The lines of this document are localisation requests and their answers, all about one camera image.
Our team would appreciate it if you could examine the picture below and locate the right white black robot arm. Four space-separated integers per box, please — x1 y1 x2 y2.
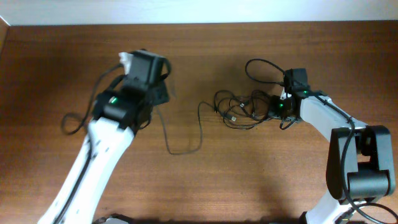
269 68 396 224

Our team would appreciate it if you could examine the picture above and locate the black usb cable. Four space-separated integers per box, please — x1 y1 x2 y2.
213 89 274 131
154 101 217 156

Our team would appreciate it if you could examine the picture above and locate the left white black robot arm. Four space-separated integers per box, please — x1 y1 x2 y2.
39 50 172 223

